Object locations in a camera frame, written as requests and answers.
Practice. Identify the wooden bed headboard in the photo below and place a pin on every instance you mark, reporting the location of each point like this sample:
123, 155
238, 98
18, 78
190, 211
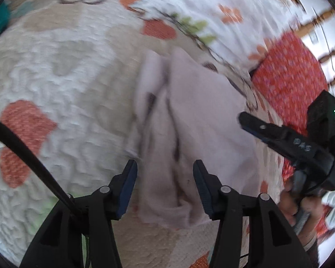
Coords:
317, 31

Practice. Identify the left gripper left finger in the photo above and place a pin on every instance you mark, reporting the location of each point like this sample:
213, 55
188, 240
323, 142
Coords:
67, 238

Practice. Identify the orange floral blanket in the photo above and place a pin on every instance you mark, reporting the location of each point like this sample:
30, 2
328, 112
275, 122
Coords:
290, 78

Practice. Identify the pink floral knit cardigan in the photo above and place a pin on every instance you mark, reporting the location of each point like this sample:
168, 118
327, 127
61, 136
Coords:
184, 111

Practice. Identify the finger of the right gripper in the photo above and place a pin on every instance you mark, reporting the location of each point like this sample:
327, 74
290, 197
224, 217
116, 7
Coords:
278, 138

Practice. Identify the quilted heart pattern bedspread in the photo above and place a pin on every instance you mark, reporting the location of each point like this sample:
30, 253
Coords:
67, 76

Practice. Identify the white floral pillow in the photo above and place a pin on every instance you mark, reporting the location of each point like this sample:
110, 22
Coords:
238, 32

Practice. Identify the person's right hand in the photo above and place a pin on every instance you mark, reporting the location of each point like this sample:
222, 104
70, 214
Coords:
289, 208

